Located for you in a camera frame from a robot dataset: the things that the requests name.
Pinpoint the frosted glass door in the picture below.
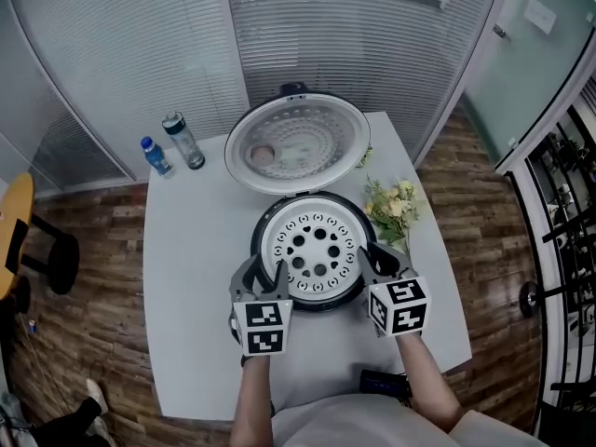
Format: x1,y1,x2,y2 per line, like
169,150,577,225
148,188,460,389
463,0,596,167

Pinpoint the white steamer tray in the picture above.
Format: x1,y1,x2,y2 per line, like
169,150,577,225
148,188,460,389
257,197,372,303

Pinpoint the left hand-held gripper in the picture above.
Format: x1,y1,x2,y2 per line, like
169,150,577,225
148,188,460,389
226,253,294,359

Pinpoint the black pot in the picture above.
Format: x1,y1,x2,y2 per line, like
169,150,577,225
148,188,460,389
252,195,376,309

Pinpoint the artificial yellow flower bouquet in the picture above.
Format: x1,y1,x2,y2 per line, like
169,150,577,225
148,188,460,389
362,176,420,255

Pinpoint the black metal railing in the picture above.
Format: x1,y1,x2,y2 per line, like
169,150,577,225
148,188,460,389
505,76,596,413

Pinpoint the black waist-mounted device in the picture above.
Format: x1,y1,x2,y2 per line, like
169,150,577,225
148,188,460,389
360,369,411,398

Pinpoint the person's left forearm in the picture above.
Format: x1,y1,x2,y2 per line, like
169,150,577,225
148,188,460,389
230,355,276,447

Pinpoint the black round floor disc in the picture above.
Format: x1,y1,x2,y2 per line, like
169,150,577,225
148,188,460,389
519,280,541,318

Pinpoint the blue water bottle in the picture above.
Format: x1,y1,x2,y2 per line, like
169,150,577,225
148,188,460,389
140,136,175,180

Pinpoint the dark blue rice cooker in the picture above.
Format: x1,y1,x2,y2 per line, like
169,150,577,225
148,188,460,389
223,81,379,315

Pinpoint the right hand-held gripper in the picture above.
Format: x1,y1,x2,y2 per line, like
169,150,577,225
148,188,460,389
355,241,433,340

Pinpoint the small paper sheet on door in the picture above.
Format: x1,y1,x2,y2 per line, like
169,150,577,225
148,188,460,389
521,0,558,35

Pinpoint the person's right forearm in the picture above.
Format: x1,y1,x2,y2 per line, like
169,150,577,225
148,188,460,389
395,332,465,435

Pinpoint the clear bottle with dark cap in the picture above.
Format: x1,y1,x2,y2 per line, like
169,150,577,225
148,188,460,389
161,112,207,170

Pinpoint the person's white shirt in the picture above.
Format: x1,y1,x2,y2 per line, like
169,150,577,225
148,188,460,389
269,393,550,447

